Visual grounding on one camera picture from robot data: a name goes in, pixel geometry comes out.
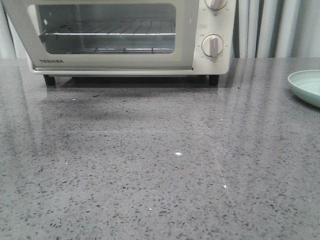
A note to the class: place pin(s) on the black left oven foot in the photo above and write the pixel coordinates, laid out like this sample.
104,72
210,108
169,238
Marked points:
49,80

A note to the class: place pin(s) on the mint green plate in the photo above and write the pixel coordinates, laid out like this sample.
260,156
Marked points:
305,85

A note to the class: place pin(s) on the glass oven door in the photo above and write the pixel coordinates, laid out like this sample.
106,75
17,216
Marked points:
105,55

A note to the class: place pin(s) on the upper oven control knob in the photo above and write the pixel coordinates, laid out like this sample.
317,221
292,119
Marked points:
216,5

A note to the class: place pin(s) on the lower oven control knob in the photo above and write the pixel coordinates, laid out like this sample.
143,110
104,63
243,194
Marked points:
212,45

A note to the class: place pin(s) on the white Toshiba toaster oven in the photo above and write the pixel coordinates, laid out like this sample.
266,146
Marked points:
210,22

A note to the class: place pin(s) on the wire oven rack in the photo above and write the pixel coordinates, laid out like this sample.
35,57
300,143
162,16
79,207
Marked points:
115,28

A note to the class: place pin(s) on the grey curtain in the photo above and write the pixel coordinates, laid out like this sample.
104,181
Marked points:
262,28

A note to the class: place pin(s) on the oven control knob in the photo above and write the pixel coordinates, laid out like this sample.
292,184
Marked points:
212,45
216,5

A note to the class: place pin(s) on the black right oven foot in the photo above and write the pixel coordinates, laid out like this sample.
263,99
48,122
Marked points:
213,80

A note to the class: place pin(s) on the black oven foot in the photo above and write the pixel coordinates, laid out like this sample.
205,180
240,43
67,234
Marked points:
213,80
49,80

